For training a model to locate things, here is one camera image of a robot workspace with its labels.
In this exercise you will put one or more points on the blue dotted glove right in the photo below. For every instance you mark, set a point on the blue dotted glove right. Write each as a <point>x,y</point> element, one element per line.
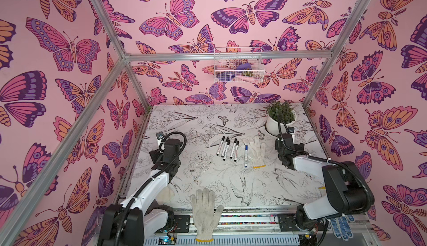
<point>340,226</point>

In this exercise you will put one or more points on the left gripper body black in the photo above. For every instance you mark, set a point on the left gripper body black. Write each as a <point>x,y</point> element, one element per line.
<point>155,155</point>

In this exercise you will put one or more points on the white potted green plant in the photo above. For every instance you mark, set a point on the white potted green plant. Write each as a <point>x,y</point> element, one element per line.
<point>280,116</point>

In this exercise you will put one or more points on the white glove front centre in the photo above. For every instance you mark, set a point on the white glove front centre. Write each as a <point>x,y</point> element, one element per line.
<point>205,217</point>

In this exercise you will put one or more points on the white wire basket on wall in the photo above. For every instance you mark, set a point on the white wire basket on wall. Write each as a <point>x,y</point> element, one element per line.
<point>238,67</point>

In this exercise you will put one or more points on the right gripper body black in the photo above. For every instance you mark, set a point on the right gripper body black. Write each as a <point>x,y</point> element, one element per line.
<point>283,151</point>

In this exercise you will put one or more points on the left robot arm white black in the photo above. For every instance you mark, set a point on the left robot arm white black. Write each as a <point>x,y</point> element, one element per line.
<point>139,216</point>

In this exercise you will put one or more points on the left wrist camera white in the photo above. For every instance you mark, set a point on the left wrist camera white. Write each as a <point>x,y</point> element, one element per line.
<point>160,136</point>

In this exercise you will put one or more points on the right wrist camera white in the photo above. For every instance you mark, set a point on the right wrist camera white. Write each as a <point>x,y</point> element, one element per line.
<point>291,130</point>

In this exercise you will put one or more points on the white marker pen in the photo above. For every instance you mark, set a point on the white marker pen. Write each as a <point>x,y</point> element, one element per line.
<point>220,146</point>
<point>246,156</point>
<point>225,150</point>
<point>232,154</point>
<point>224,146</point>

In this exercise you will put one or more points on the green circuit board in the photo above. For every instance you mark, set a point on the green circuit board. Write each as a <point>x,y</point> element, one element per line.
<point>167,241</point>

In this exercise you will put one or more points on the white glove on table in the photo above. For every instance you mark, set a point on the white glove on table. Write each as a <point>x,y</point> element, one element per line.
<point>256,151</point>

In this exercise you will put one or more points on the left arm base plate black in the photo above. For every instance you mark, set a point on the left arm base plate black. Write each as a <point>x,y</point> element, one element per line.
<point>179,224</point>

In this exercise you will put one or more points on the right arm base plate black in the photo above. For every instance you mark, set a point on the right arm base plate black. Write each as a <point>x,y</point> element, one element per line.
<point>290,223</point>

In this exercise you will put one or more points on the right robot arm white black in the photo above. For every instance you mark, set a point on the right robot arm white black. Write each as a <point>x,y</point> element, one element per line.
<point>347,192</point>

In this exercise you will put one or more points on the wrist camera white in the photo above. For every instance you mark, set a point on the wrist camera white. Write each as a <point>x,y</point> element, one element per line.
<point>291,130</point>
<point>160,136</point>

